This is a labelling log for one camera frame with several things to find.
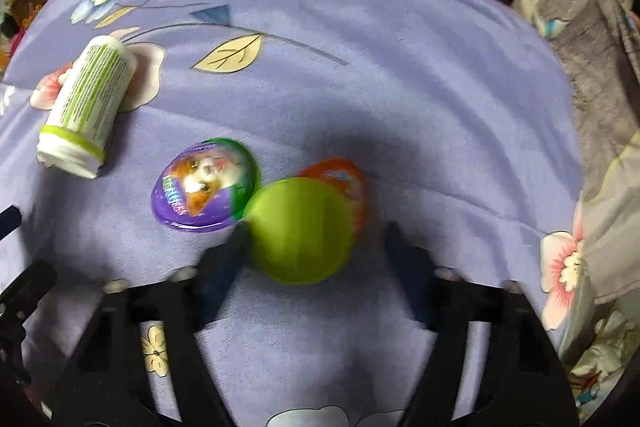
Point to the lime green plastic egg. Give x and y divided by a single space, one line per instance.
300 232

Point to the white bottle with green print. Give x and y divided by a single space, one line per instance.
85 107

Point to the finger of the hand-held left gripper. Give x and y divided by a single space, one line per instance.
9 222
27 282

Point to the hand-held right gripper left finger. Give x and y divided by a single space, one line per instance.
225 272

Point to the purple floral blanket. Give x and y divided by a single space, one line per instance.
400 82

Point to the orange plastic egg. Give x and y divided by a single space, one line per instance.
345 179

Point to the purple and green plastic egg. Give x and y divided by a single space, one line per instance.
205 187

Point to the grey floral cloth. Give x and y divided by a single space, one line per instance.
600 57

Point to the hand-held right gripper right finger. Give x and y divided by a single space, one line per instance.
412 272

